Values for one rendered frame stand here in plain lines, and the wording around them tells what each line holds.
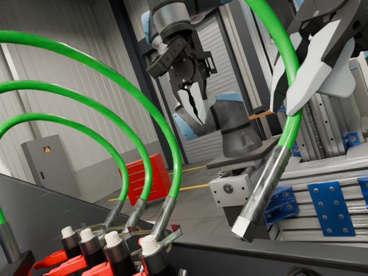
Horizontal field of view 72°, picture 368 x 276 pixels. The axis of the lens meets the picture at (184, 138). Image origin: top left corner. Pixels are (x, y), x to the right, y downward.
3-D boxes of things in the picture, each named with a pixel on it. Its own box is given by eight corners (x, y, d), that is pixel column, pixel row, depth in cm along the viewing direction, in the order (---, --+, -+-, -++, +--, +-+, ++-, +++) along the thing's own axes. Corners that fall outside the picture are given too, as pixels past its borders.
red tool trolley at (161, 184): (133, 213, 456) (117, 168, 452) (142, 204, 501) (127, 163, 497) (170, 203, 442) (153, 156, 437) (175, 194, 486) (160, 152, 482)
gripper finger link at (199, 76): (213, 96, 53) (199, 56, 53) (208, 97, 52) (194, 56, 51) (196, 103, 56) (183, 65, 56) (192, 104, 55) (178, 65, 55)
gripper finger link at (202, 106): (226, 116, 57) (213, 76, 57) (211, 122, 53) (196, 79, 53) (216, 119, 60) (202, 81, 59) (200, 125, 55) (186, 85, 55)
